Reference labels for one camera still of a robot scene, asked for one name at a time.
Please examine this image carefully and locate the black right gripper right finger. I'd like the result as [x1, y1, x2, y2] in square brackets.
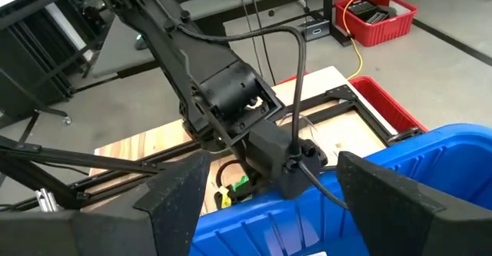
[336, 151, 492, 256]

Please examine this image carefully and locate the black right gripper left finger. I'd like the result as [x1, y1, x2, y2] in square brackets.
[0, 150, 211, 256]

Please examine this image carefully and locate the large blue plastic bin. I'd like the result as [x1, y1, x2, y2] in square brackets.
[190, 123, 492, 256]

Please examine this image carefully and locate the small yellow tag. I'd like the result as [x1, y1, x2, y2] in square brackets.
[219, 186, 233, 210]

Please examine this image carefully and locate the empty red plastic basket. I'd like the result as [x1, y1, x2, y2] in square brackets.
[275, 71, 430, 134]

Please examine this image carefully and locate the grey floor box device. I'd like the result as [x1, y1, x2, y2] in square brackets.
[298, 16, 332, 42]

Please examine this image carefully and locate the red basket with black devices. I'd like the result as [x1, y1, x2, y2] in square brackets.
[334, 0, 419, 48]

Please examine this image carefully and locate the black box device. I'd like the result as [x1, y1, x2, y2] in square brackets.
[364, 11, 390, 25]
[347, 0, 380, 18]

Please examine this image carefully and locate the black computer mouse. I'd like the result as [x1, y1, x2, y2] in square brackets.
[133, 32, 149, 52]

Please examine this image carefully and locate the black slatted panel stand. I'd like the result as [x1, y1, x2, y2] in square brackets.
[0, 2, 80, 109]

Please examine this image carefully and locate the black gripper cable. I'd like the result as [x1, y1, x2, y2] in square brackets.
[176, 24, 350, 211]

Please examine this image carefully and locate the yellow cable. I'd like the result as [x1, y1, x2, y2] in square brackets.
[341, 0, 380, 36]
[347, 36, 365, 81]

